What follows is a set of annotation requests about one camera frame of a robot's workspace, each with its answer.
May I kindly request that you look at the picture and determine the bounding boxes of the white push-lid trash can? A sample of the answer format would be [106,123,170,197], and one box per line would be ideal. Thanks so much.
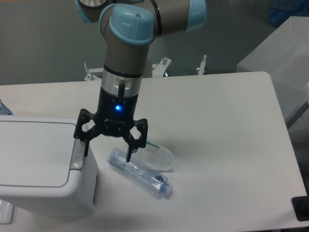
[0,116,99,218]

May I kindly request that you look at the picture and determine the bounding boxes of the black device at table edge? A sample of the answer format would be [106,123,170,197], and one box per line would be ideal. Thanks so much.
[292,196,309,221]

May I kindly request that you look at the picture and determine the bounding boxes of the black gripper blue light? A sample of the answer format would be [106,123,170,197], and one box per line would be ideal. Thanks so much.
[73,88,148,162]

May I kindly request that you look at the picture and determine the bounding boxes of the clear plastic bottle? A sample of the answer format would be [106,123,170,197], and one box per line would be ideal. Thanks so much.
[107,147,173,199]

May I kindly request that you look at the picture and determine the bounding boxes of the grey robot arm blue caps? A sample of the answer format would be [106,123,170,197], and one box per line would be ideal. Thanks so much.
[73,0,207,161]

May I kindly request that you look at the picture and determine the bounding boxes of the blue patterned packet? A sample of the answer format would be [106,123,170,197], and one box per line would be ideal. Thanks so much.
[0,100,13,116]

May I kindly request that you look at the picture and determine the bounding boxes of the white bracket with bolts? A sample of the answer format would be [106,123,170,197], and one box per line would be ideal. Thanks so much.
[84,57,172,81]

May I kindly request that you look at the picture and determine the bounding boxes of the metal bolt foot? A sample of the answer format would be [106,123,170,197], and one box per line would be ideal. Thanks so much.
[196,55,208,75]

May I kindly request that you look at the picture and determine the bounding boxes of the white covered box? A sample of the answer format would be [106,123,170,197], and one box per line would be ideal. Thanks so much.
[236,16,309,127]

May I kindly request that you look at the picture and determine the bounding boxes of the blue bag in background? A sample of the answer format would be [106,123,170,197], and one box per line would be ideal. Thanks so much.
[267,0,309,27]

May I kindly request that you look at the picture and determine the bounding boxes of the clear plastic wrapper green strip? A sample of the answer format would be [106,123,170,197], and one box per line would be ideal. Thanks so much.
[141,136,174,172]

